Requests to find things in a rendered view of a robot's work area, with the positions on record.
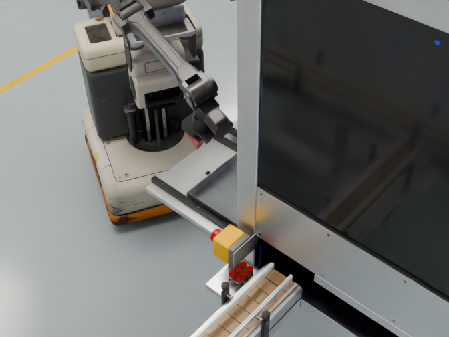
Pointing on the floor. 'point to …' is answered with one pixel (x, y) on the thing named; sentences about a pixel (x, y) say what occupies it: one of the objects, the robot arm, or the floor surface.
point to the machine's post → (248, 116)
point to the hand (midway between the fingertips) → (198, 146)
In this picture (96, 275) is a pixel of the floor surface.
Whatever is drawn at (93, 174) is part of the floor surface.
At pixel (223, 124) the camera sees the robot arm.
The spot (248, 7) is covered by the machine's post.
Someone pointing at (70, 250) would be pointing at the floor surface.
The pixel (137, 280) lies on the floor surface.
